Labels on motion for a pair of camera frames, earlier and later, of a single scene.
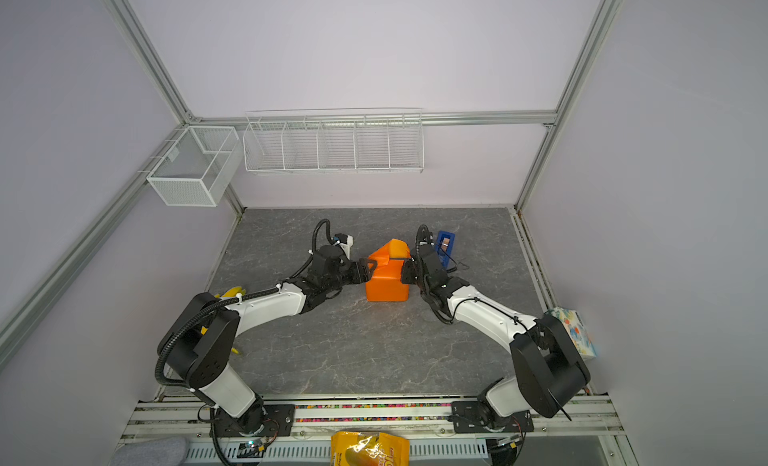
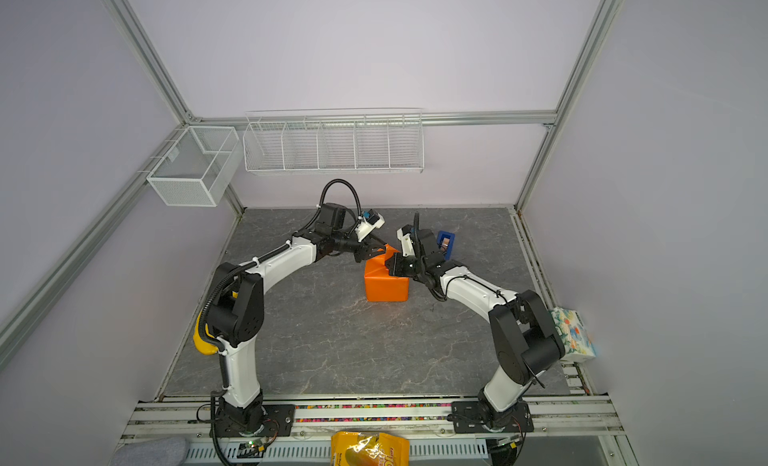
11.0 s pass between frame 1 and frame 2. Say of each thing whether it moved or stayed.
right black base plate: stayed
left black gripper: moved
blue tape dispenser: stayed
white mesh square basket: stayed
